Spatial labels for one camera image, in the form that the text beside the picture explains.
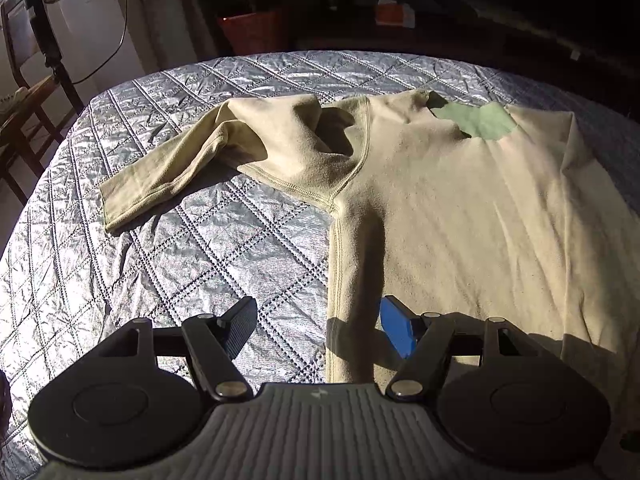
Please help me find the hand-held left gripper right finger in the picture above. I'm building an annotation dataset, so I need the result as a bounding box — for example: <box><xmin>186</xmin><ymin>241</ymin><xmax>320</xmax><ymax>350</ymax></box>
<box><xmin>379</xmin><ymin>295</ymin><xmax>527</xmax><ymax>402</ymax></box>

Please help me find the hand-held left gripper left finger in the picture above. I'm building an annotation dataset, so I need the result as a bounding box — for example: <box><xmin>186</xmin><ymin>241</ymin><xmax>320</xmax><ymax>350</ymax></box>
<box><xmin>99</xmin><ymin>296</ymin><xmax>259</xmax><ymax>403</ymax></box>

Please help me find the cream long-sleeve shirt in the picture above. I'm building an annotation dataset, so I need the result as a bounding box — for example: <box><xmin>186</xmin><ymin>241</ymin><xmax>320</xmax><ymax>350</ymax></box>
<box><xmin>99</xmin><ymin>90</ymin><xmax>640</xmax><ymax>423</ymax></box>

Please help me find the silver quilted bed cover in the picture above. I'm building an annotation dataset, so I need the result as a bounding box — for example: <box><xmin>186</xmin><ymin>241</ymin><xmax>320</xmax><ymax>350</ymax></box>
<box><xmin>0</xmin><ymin>50</ymin><xmax>640</xmax><ymax>480</ymax></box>

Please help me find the red-brown bin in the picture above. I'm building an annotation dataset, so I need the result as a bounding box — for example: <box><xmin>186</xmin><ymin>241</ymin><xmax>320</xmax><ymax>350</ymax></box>
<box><xmin>216</xmin><ymin>9</ymin><xmax>293</xmax><ymax>57</ymax></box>

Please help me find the wooden chair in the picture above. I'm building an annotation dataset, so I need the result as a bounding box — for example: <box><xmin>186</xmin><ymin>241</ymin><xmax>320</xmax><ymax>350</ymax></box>
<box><xmin>0</xmin><ymin>0</ymin><xmax>65</xmax><ymax>206</ymax></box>

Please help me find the orange and white box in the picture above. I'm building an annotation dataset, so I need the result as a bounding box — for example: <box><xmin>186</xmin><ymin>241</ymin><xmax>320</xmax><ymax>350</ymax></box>
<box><xmin>375</xmin><ymin>2</ymin><xmax>417</xmax><ymax>29</ymax></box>

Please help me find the black standing fan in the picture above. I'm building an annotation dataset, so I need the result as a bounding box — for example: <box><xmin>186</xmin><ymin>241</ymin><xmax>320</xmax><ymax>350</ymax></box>
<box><xmin>11</xmin><ymin>0</ymin><xmax>101</xmax><ymax>113</ymax></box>

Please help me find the black fan cable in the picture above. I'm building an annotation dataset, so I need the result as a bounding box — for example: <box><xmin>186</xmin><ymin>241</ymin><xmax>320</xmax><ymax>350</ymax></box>
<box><xmin>70</xmin><ymin>0</ymin><xmax>129</xmax><ymax>86</ymax></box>

